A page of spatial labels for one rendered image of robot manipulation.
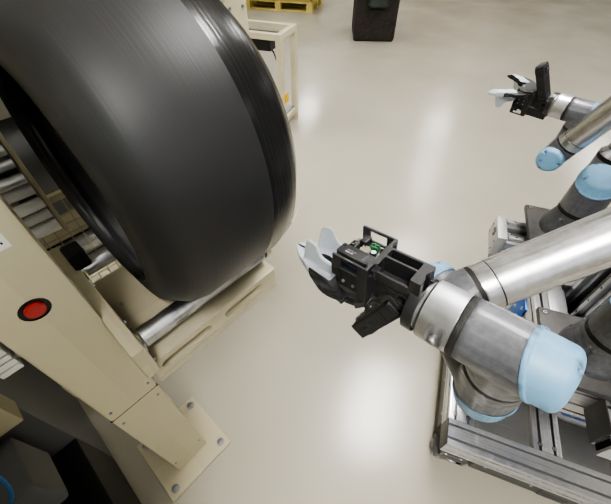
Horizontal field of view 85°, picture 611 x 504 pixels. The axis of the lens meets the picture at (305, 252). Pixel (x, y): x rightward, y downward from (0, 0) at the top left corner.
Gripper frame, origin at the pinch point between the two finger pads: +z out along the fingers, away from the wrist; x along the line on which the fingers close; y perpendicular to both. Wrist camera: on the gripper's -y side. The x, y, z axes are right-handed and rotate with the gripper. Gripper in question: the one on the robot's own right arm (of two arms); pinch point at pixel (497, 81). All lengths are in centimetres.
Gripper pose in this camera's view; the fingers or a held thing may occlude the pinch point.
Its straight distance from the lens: 152.1
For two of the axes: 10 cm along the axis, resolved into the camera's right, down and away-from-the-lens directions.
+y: 1.0, 6.1, 7.9
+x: 7.2, -5.9, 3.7
